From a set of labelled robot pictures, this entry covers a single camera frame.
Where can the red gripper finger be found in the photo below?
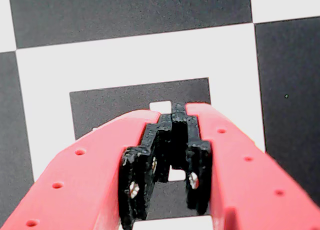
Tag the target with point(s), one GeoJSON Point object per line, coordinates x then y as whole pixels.
{"type": "Point", "coordinates": [75, 180]}
{"type": "Point", "coordinates": [250, 185]}

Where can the black white marker mat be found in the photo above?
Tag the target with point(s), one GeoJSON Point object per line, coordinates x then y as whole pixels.
{"type": "Point", "coordinates": [125, 15]}

